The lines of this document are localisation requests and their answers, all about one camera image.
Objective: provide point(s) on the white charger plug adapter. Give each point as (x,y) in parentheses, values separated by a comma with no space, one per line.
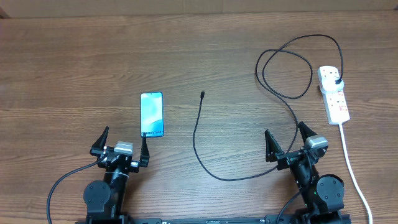
(330,85)

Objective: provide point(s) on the white power strip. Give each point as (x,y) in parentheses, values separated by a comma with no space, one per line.
(335,103)

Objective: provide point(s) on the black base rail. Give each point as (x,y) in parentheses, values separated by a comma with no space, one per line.
(211,220)

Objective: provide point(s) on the Samsung Galaxy smartphone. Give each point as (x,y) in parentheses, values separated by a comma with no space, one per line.
(152,115)

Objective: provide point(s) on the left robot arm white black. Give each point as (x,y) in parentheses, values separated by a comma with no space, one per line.
(104,198)

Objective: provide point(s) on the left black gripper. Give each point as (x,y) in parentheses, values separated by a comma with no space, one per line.
(134,165)

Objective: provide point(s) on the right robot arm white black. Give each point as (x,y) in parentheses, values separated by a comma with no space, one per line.
(319,198)

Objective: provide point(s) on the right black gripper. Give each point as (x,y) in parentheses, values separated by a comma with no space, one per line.
(286,158)

